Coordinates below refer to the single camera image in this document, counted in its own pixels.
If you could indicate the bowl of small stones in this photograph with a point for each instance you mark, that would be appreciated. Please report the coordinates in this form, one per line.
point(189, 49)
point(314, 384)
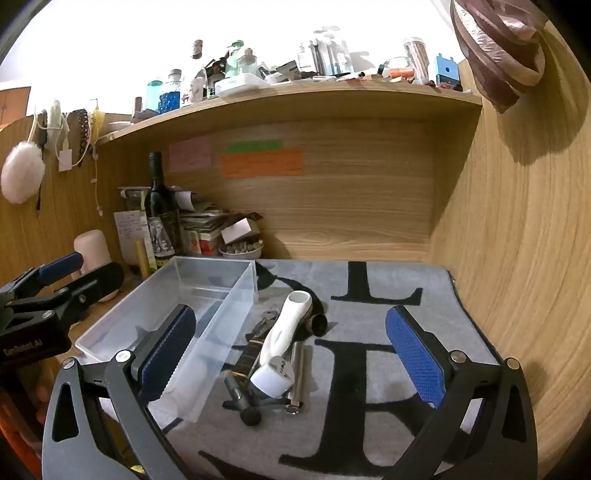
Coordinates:
point(240, 252)

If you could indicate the small open cardboard box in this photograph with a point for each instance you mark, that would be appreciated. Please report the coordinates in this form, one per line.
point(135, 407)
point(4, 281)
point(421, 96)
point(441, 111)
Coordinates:
point(240, 228)

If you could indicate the wooden shelf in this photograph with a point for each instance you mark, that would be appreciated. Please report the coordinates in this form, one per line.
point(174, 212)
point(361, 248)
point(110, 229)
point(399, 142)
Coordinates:
point(323, 99)

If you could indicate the round glass bowl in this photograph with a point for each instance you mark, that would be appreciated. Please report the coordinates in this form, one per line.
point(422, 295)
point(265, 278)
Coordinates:
point(397, 67)

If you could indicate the white hanging charger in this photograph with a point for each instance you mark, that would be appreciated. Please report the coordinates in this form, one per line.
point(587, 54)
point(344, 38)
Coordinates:
point(65, 159)

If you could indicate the clear cup with lid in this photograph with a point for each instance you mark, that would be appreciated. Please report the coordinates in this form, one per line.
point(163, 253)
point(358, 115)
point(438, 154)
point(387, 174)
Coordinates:
point(134, 198)

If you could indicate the black and brass hand tool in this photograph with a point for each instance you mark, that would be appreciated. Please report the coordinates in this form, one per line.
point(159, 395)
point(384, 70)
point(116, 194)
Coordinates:
point(247, 360)

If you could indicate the teal bottle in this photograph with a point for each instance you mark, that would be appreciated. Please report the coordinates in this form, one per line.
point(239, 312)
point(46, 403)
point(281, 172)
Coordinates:
point(154, 94)

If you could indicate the cream coloured stick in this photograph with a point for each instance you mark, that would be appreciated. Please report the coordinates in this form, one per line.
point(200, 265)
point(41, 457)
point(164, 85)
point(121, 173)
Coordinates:
point(141, 258)

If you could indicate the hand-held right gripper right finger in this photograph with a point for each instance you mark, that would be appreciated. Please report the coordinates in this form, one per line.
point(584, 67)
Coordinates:
point(415, 355)

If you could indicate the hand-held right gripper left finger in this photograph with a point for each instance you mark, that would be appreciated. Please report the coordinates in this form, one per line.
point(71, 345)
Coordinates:
point(168, 350)

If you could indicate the pink sticky note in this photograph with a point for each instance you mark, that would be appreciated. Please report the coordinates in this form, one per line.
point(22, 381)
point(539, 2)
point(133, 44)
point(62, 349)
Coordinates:
point(190, 154)

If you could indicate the silver keys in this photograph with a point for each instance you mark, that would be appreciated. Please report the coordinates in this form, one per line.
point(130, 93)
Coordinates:
point(268, 316)

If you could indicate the grey mat with black letters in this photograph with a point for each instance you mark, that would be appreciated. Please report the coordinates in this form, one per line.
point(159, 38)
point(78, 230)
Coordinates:
point(466, 323)

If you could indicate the curled white paper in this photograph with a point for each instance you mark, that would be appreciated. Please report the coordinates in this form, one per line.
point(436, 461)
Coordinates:
point(183, 197)

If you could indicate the clear bag of tools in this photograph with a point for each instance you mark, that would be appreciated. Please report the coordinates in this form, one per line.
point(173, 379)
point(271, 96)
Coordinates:
point(328, 50)

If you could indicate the white curved handheld device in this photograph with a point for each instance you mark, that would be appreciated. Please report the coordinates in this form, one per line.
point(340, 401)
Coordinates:
point(284, 327)

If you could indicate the red cloth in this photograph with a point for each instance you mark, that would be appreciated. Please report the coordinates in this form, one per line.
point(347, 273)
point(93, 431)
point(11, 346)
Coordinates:
point(18, 438)

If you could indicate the tall clear jar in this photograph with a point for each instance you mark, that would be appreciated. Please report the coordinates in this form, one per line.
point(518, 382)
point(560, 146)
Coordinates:
point(416, 60)

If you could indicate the bottle of blue beads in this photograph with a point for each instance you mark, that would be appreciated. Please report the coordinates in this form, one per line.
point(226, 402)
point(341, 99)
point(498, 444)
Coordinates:
point(170, 94)

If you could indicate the white fluffy pom-pom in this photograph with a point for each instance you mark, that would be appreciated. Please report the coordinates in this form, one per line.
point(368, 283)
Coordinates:
point(21, 173)

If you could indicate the blue box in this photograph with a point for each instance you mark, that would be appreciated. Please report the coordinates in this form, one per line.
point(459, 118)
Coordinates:
point(447, 70)

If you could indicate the white handwritten paper note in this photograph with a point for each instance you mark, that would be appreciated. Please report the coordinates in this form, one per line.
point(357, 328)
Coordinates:
point(129, 230)

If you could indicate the flat white plastic box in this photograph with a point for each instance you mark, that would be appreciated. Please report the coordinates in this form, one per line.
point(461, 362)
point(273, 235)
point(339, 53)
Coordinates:
point(240, 84)

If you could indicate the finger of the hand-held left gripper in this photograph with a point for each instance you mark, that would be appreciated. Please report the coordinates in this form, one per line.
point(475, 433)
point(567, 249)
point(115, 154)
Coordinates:
point(97, 284)
point(60, 267)

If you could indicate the green sticky note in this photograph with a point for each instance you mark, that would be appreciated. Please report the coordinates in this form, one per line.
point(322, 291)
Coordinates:
point(254, 146)

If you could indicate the stack of books and papers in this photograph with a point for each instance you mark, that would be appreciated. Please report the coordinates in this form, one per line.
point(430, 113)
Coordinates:
point(203, 224)

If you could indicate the brown hanging cloth bag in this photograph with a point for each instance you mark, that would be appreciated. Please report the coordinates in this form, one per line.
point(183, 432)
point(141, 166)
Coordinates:
point(498, 46)

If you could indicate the orange sticky note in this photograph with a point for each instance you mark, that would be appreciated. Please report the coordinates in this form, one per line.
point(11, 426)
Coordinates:
point(263, 165)

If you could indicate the dark wine bottle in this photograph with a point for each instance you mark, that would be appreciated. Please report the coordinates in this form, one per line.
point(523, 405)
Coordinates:
point(159, 207)

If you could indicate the white fluffy strip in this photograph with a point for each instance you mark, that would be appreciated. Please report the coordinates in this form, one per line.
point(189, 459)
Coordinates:
point(55, 113)

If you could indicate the long metal bolt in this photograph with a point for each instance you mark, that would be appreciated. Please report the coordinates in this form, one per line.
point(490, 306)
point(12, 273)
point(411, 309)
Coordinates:
point(298, 369)

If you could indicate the clear plastic storage box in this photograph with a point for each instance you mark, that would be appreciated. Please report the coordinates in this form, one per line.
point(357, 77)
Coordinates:
point(217, 277)

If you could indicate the green pump bottle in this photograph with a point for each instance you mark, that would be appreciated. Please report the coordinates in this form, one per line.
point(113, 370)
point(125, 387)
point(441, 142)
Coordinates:
point(234, 60)

